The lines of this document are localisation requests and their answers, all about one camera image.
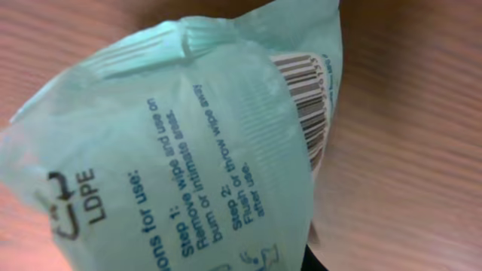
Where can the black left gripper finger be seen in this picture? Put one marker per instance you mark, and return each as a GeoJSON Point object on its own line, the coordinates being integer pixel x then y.
{"type": "Point", "coordinates": [310, 261]}

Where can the teal snack packet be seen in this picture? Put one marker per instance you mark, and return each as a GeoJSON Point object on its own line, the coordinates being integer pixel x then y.
{"type": "Point", "coordinates": [190, 145]}

